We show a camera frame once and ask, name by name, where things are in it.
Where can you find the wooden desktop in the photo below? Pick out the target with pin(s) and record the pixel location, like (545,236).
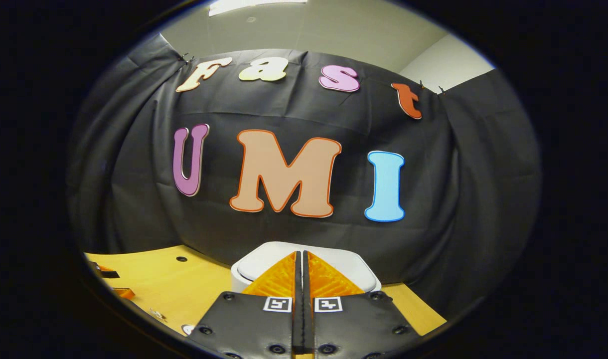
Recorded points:
(184,289)

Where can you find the grey desktop garbage bin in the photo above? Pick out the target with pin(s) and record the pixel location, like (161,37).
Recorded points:
(256,264)

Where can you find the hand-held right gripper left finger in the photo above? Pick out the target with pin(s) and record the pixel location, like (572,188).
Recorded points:
(254,324)

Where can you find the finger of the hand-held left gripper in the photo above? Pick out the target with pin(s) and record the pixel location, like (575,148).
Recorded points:
(124,293)
(107,272)

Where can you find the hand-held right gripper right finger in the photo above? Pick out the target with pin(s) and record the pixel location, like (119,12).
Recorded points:
(354,324)

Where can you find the black backdrop cloth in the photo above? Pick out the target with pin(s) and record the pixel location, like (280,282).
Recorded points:
(134,149)

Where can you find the ceiling light strip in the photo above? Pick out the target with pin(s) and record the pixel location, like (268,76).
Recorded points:
(254,6)

